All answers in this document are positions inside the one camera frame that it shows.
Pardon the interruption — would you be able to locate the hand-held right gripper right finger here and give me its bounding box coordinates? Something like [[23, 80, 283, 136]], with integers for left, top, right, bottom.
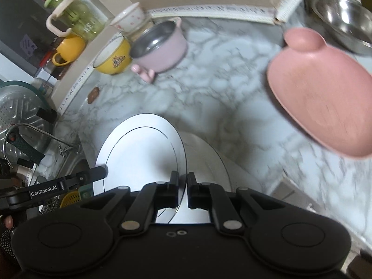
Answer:
[[187, 172, 280, 235]]

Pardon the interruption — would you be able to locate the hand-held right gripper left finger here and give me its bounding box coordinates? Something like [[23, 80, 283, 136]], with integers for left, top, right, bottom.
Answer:
[[79, 171, 179, 235]]

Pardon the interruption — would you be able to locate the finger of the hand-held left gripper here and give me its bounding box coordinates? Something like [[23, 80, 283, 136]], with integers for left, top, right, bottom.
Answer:
[[55, 165, 109, 191]]

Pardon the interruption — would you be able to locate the white round plate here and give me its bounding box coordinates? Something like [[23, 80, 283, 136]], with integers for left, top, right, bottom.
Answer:
[[179, 132, 262, 195], [95, 113, 213, 225]]

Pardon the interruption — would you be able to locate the person's left hand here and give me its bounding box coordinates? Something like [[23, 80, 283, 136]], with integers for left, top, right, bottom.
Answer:
[[0, 215, 15, 233]]

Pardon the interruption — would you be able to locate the yellow sink strainer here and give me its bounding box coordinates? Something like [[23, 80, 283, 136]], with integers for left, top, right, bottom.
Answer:
[[60, 191, 83, 209]]

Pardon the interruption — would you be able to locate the chrome faucet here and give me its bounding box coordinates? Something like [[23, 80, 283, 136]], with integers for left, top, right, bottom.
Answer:
[[3, 123, 82, 169]]

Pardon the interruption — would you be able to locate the steel steamer pot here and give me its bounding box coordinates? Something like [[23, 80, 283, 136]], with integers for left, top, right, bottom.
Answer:
[[0, 80, 57, 163]]

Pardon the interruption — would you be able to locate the yellow printed bowl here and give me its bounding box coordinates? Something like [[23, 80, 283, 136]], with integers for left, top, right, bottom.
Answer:
[[93, 35, 133, 75]]

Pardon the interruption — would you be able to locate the yellow mug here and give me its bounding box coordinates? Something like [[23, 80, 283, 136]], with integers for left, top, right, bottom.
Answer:
[[52, 35, 86, 66]]

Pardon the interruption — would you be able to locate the pink bowl with steel lining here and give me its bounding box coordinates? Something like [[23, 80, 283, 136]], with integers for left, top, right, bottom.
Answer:
[[129, 17, 189, 82]]

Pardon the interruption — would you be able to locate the pink plastic plate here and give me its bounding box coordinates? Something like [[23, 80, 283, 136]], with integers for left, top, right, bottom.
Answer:
[[267, 28, 372, 159]]

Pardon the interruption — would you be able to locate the white dotted bowl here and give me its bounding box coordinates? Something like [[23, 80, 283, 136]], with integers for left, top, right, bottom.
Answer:
[[110, 2, 146, 32]]

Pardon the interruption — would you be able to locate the green water bottle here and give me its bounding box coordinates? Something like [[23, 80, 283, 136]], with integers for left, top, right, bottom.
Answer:
[[43, 0, 106, 42]]

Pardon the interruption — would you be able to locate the stainless steel bowl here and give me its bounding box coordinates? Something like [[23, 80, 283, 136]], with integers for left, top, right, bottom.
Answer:
[[312, 0, 372, 55]]

